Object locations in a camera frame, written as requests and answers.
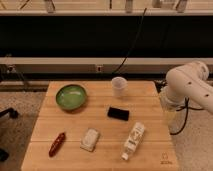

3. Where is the clear plastic bottle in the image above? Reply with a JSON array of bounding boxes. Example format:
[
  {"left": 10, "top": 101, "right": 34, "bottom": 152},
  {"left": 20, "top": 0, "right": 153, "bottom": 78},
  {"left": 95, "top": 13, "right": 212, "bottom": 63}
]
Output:
[{"left": 121, "top": 122, "right": 145, "bottom": 160}]

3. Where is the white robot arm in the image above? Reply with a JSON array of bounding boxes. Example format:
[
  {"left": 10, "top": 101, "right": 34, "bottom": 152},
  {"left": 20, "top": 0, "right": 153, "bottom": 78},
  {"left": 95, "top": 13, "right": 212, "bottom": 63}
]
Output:
[{"left": 159, "top": 61, "right": 213, "bottom": 124}]

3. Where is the green ceramic bowl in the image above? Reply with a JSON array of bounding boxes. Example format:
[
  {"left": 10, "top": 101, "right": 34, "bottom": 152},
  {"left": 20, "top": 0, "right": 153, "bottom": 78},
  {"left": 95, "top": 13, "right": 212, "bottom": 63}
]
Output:
[{"left": 55, "top": 84, "right": 87, "bottom": 111}]

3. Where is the clear plastic cup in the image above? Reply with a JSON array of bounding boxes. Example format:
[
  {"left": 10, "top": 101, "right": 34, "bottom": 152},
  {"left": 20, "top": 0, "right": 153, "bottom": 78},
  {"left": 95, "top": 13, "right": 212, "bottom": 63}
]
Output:
[{"left": 111, "top": 77, "right": 127, "bottom": 97}]

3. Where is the black rectangular block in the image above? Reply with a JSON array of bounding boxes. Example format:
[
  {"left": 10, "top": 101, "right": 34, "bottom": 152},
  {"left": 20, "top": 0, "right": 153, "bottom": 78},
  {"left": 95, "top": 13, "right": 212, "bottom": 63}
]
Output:
[{"left": 107, "top": 107, "right": 129, "bottom": 121}]

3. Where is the red brown chili toy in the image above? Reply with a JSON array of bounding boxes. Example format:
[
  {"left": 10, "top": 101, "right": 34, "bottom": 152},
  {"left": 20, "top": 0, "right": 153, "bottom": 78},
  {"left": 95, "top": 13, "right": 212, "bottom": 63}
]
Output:
[{"left": 49, "top": 132, "right": 66, "bottom": 157}]

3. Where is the black chair base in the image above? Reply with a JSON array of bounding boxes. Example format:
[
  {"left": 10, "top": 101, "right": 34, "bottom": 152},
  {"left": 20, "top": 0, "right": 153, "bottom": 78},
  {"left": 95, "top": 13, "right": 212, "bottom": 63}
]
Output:
[{"left": 0, "top": 107, "right": 20, "bottom": 163}]

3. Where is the black floor cable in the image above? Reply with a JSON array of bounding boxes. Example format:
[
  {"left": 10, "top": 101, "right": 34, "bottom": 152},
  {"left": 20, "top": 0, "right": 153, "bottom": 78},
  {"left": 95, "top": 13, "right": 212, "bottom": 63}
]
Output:
[{"left": 169, "top": 97, "right": 205, "bottom": 136}]

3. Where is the black hanging cable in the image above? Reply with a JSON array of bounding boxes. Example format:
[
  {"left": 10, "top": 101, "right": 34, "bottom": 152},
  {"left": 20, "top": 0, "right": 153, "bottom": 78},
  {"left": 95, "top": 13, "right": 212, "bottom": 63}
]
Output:
[{"left": 111, "top": 7, "right": 148, "bottom": 75}]

